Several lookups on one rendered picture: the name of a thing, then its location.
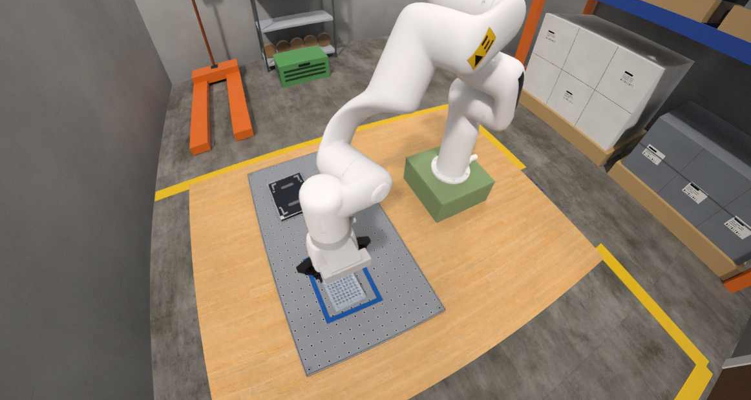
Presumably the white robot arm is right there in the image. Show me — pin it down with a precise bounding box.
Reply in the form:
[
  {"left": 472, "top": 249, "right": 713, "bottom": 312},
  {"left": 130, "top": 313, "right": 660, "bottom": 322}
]
[{"left": 299, "top": 0, "right": 526, "bottom": 284}]

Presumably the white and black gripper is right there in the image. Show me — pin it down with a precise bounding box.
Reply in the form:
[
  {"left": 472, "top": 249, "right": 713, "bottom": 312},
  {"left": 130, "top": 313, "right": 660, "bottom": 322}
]
[{"left": 296, "top": 226, "right": 371, "bottom": 283}]

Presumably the blue tape rectangle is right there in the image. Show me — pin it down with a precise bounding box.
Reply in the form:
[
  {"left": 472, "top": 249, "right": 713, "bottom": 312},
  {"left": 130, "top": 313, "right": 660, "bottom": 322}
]
[{"left": 309, "top": 267, "right": 383, "bottom": 324}]

